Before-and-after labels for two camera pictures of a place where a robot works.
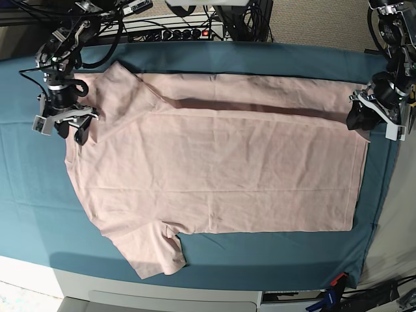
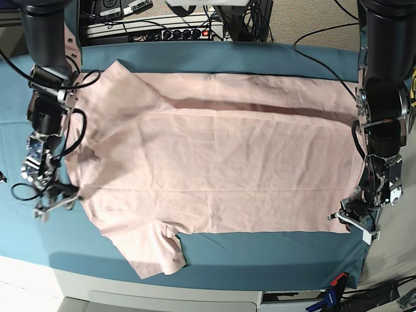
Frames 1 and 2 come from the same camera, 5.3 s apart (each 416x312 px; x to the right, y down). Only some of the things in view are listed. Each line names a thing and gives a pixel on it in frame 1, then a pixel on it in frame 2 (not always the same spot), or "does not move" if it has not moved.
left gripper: [383, 94] -> [368, 220]
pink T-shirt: [210, 154] does not move
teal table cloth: [44, 219] does not move
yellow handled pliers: [412, 105] does not move
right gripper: [60, 104] -> [58, 195]
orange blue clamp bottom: [331, 296] does not move
